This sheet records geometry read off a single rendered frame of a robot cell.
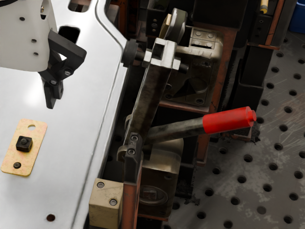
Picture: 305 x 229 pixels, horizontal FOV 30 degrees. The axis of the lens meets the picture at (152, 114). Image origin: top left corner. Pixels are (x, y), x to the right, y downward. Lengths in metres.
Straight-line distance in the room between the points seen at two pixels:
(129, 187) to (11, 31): 0.18
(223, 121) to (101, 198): 0.16
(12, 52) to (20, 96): 0.23
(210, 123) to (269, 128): 0.57
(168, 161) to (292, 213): 0.45
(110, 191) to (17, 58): 0.18
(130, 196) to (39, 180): 0.20
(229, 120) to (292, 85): 0.67
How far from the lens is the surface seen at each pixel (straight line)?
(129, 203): 0.56
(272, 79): 1.26
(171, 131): 0.64
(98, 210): 0.63
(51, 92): 0.62
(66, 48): 0.57
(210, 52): 0.76
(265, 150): 1.14
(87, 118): 0.77
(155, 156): 0.67
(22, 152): 0.74
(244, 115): 0.60
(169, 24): 0.76
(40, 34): 0.55
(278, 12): 0.90
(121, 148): 0.65
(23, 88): 0.81
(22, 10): 0.53
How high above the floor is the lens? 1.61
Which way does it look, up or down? 52 degrees down
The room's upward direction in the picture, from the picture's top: 6 degrees clockwise
